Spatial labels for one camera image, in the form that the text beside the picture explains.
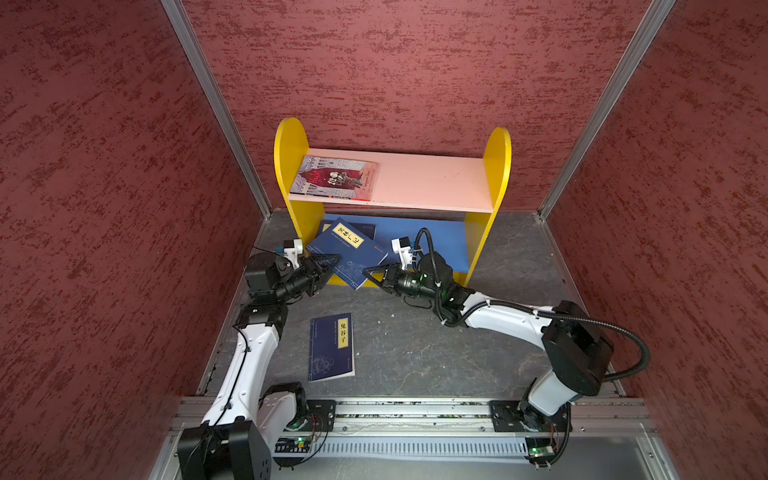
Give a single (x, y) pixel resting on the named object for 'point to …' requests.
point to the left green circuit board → (292, 444)
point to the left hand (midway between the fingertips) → (341, 266)
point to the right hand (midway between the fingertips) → (361, 279)
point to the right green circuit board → (540, 450)
